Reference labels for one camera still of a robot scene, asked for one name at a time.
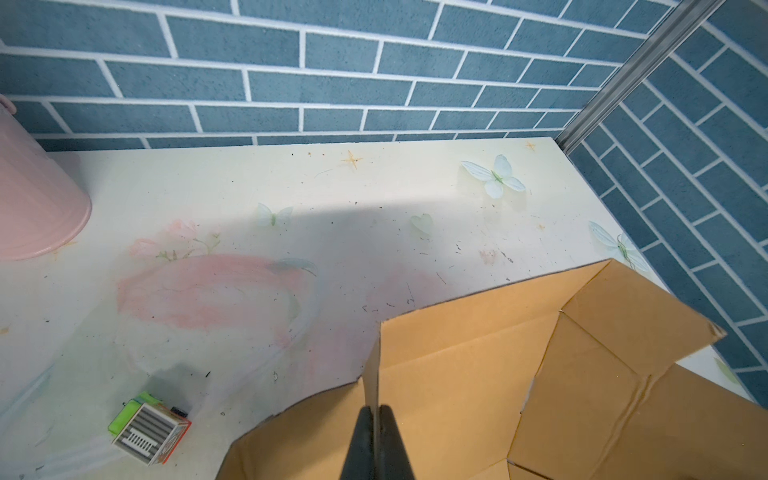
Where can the brown cardboard box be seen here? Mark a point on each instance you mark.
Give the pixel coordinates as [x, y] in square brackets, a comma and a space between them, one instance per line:
[572, 375]

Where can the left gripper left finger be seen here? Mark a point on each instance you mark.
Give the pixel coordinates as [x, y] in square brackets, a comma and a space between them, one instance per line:
[359, 463]

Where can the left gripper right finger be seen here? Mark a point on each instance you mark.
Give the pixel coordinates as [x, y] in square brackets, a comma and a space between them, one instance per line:
[393, 447]

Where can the small green white toy block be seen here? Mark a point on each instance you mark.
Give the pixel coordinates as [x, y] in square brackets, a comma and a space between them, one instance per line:
[148, 430]

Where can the pink pen holder bucket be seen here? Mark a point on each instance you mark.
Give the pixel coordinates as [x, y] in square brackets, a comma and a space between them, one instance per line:
[42, 208]

